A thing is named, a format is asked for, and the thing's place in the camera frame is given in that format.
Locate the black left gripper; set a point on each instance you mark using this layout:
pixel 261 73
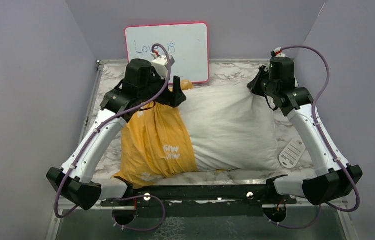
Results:
pixel 172 97

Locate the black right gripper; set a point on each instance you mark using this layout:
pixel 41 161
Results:
pixel 255 85

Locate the white pillow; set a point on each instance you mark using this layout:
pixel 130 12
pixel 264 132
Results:
pixel 230 128

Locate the blue yellow Mickey pillowcase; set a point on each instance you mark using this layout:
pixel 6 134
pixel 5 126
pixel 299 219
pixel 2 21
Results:
pixel 155 145

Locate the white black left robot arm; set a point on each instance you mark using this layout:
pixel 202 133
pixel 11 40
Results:
pixel 116 110

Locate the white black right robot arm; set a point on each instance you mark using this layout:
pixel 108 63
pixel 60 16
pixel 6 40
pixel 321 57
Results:
pixel 335 176

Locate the pink framed whiteboard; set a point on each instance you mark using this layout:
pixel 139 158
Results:
pixel 186 42

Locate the white printed label tag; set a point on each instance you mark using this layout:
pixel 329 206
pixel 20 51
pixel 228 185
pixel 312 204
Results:
pixel 292 153

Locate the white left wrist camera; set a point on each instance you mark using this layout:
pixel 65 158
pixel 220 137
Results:
pixel 161 63

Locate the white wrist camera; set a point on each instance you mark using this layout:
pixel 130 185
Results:
pixel 161 63
pixel 277 53

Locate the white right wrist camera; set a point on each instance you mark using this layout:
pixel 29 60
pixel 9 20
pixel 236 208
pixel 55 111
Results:
pixel 277 53

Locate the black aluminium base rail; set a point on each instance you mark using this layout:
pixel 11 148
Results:
pixel 183 201

